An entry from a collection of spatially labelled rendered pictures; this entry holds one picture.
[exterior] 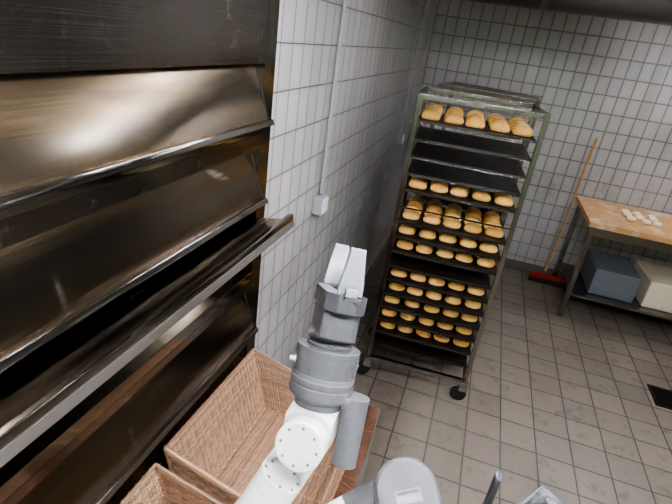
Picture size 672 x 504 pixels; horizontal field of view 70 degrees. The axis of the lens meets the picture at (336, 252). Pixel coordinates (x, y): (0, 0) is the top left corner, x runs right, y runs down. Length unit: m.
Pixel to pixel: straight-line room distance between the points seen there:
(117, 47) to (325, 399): 0.73
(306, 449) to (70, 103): 0.70
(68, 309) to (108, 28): 0.52
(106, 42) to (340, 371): 0.71
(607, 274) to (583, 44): 1.98
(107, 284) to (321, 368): 0.59
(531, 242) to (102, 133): 4.64
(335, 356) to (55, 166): 0.57
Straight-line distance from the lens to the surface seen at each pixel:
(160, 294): 1.19
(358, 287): 0.60
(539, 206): 5.12
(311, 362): 0.64
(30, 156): 0.90
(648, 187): 5.22
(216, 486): 1.56
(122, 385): 1.30
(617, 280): 4.71
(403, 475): 0.81
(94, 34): 0.99
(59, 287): 1.02
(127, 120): 1.07
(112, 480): 1.40
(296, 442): 0.65
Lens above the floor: 2.01
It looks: 25 degrees down
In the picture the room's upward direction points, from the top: 8 degrees clockwise
